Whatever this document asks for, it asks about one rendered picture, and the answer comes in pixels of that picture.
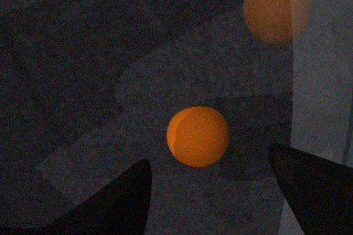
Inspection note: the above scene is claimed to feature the clear low wall corner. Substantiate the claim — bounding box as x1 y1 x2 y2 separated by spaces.
342 91 353 168

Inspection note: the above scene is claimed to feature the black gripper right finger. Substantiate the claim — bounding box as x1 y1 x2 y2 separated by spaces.
269 143 353 235

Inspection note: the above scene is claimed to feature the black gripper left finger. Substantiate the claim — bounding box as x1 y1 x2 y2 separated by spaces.
0 160 152 235

